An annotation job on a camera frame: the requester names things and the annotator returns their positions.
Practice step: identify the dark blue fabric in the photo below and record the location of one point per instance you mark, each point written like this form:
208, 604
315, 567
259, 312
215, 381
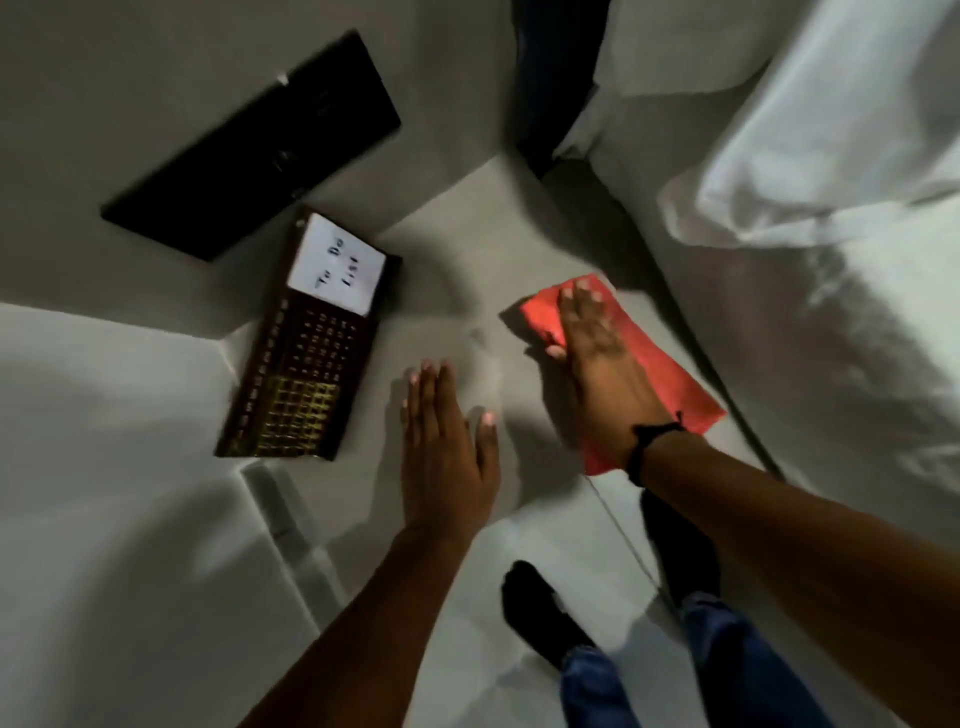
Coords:
559, 75

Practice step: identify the black wall panel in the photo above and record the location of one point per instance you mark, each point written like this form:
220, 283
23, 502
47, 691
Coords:
251, 146

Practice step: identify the person's left forearm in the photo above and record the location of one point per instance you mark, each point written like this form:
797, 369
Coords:
360, 645

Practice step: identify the person's right thumb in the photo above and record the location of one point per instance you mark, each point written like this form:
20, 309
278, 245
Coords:
557, 351

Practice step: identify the person's right blue jeans leg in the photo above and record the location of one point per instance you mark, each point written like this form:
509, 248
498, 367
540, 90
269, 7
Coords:
742, 667

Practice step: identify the person's right black sock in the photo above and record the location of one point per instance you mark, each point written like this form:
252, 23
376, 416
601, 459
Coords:
681, 551

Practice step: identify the person's left thumb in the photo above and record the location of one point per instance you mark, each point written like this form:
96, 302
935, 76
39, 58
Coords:
486, 442

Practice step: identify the black wristband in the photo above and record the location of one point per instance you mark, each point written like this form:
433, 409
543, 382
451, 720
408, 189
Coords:
646, 435

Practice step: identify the person's black sock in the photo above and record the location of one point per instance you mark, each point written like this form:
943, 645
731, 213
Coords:
681, 551
540, 611

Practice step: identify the red cleaning cloth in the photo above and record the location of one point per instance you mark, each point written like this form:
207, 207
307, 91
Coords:
667, 382

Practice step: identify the person's left middle finger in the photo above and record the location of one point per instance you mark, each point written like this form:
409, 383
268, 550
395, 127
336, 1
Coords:
430, 394

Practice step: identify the person's blue jeans leg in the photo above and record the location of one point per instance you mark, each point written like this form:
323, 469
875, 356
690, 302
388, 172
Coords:
742, 667
596, 694

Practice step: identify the person's left little finger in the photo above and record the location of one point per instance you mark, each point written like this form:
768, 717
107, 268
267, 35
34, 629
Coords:
404, 421

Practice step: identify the white bed mattress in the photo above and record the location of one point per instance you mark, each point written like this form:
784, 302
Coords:
840, 352

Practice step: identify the person's left black sock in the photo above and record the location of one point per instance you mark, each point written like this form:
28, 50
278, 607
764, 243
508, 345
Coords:
540, 611

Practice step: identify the person's right forearm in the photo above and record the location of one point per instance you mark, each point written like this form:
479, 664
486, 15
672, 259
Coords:
810, 570

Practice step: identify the person's left hand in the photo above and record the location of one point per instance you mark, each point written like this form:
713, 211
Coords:
446, 465

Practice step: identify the person's right hand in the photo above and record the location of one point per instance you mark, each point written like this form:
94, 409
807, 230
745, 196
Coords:
604, 379

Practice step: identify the white note card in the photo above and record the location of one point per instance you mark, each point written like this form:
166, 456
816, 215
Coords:
337, 264

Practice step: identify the white blanket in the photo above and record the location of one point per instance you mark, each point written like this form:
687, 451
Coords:
832, 127

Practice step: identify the person's right middle finger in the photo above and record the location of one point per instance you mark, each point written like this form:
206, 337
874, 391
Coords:
584, 300

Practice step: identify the person's left blue jeans leg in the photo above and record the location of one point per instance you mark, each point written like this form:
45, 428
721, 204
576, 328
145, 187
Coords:
596, 694

